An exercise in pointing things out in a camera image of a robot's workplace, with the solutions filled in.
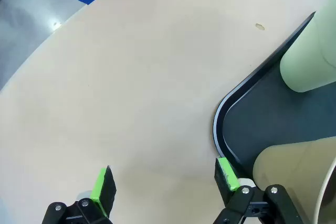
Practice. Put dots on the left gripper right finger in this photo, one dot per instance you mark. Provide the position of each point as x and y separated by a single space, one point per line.
223 179

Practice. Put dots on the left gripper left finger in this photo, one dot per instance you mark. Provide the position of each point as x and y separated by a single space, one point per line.
105 195

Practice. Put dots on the brown tall cup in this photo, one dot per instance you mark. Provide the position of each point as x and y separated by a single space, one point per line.
288 163

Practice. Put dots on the black plastic tray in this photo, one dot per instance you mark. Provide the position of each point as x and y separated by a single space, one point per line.
262 119

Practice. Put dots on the pale green tall cup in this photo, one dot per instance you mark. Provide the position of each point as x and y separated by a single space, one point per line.
307 64

